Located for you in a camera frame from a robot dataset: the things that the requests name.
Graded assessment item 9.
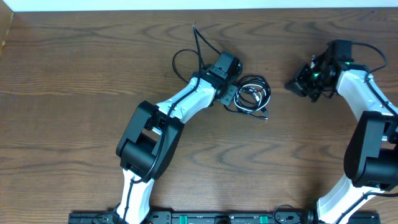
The white cable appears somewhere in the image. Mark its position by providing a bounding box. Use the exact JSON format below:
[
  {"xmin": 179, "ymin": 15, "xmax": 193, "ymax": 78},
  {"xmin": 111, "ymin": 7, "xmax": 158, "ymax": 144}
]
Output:
[{"xmin": 236, "ymin": 83, "xmax": 269, "ymax": 113}]

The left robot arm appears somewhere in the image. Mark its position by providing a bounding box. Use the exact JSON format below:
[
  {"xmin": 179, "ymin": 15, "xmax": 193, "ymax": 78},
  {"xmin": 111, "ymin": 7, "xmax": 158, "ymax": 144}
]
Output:
[{"xmin": 114, "ymin": 69, "xmax": 240, "ymax": 223}]

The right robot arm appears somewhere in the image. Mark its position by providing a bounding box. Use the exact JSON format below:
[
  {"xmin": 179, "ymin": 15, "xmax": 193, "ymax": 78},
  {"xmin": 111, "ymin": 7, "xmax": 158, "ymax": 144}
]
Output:
[{"xmin": 285, "ymin": 57, "xmax": 397, "ymax": 223}]

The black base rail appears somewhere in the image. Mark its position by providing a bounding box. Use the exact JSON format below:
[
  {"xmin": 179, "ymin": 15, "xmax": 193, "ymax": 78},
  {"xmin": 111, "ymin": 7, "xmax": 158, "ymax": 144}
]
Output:
[{"xmin": 68, "ymin": 210, "xmax": 382, "ymax": 224}]

